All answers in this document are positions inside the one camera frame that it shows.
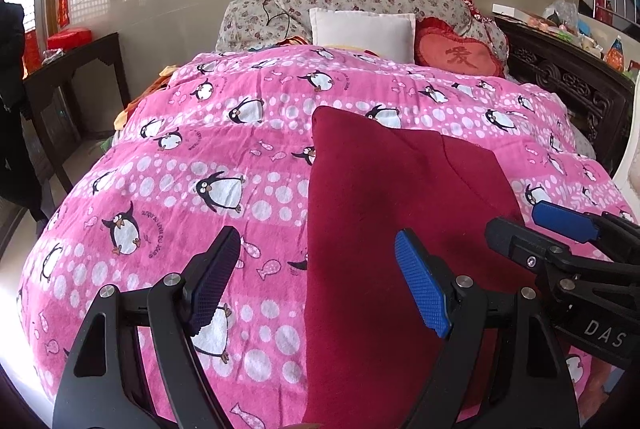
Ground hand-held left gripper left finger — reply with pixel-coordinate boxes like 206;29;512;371
51;225;242;429

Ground white pillow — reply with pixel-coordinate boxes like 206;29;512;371
308;8;417;64

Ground small floral pillow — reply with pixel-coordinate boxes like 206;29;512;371
215;0;313;52

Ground clear plastic bag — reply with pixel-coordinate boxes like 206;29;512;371
544;0;581;27

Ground orange yellow cloth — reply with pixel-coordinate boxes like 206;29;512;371
112;64;176;132

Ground pink penguin print blanket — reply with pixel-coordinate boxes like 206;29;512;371
15;44;640;429

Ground orange snack packet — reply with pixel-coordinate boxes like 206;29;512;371
605;36;626;70

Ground white flat box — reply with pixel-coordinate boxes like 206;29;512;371
491;3;533;17

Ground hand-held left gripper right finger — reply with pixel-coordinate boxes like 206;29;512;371
394;229;582;429

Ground red heart cushion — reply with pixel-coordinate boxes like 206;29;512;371
414;16;508;77

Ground carved dark wooden cabinet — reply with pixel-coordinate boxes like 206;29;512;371
492;14;638;172

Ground red box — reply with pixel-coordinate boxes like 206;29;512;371
46;28;93;51

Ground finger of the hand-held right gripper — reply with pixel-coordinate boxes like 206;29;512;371
485;217;640;310
531;200;640;260

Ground dark wooden side table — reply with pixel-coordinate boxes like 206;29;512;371
22;32;132;195

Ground dark red knit garment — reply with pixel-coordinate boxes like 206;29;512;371
300;106;538;429

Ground black cable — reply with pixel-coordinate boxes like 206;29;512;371
262;0;294;46

